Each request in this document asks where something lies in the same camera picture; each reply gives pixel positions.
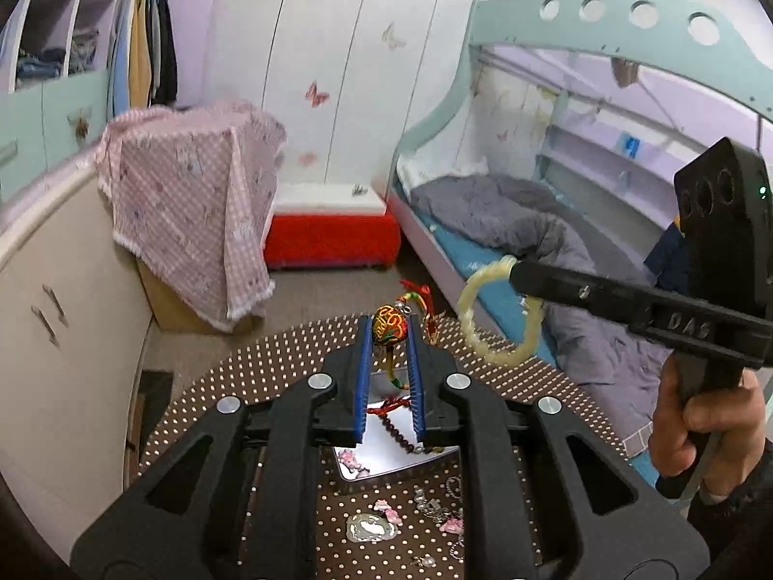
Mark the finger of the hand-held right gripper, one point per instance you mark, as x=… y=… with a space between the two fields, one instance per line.
x=574 y=290

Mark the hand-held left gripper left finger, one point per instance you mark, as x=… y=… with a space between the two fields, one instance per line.
x=363 y=374

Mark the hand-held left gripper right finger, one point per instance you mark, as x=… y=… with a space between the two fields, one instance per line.
x=415 y=374

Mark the colourful knotted tassel ornament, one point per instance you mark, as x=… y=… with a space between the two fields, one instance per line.
x=387 y=325

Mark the pale yellow bangle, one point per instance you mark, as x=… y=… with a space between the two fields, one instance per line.
x=468 y=321

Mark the silver metal tin box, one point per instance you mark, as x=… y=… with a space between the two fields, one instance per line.
x=386 y=460

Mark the person's right forearm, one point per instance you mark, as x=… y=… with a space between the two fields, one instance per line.
x=743 y=525

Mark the person's right hand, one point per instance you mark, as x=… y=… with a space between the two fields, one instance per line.
x=670 y=435

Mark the dark blue garment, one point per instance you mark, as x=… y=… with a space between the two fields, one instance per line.
x=667 y=260

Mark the pink flower charm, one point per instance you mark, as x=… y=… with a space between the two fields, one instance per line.
x=387 y=510
x=452 y=523
x=353 y=462

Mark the brown dotted tablecloth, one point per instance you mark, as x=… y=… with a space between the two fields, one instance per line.
x=272 y=362

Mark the grey blanket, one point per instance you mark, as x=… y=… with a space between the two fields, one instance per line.
x=513 y=217

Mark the blue bed sheet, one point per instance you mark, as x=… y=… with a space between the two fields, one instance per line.
x=468 y=257

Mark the red ottoman with white top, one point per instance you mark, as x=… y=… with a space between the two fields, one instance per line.
x=332 y=241

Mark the white oval pendant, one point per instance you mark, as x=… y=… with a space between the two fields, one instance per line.
x=369 y=528

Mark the teal bunk bed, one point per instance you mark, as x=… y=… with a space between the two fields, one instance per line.
x=604 y=30

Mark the pink checkered cloth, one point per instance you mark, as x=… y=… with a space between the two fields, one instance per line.
x=193 y=193

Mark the pink butterfly sticker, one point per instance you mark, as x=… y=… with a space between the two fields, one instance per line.
x=316 y=95

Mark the white wardrobe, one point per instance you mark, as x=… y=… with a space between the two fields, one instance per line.
x=362 y=72

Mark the cream cabinet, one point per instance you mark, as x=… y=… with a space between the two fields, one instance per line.
x=66 y=314

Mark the pale butterfly sticker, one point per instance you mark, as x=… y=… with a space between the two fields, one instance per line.
x=393 y=37

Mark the row of hanging clothes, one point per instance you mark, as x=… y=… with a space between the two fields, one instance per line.
x=142 y=48

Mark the teal cabinet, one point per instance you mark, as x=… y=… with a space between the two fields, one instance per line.
x=42 y=127

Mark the folded clothes pile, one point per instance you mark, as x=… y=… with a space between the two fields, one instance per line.
x=51 y=60

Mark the white shelf unit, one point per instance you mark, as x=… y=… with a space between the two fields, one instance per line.
x=78 y=6

